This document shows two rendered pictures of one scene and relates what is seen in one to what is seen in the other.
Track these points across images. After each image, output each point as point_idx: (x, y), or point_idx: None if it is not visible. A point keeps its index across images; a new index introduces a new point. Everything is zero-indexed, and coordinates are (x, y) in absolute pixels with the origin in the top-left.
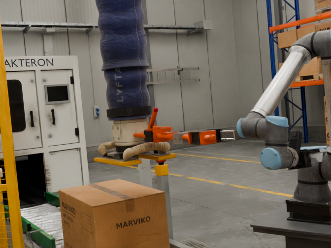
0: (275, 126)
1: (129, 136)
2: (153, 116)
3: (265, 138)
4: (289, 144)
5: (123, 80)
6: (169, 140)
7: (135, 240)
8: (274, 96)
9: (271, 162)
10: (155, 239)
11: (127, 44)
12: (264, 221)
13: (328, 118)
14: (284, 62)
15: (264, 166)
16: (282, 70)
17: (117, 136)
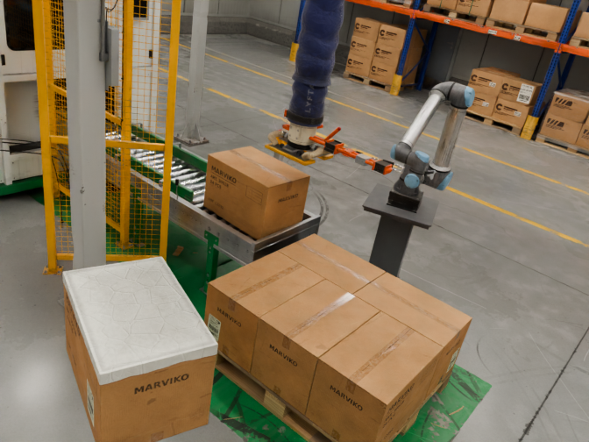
0: (422, 161)
1: (306, 138)
2: (336, 132)
3: (411, 166)
4: None
5: (315, 96)
6: None
7: (286, 210)
8: (418, 132)
9: (412, 184)
10: (296, 210)
11: (325, 68)
12: (371, 203)
13: (439, 145)
14: (427, 103)
15: (406, 185)
16: (426, 110)
17: (296, 136)
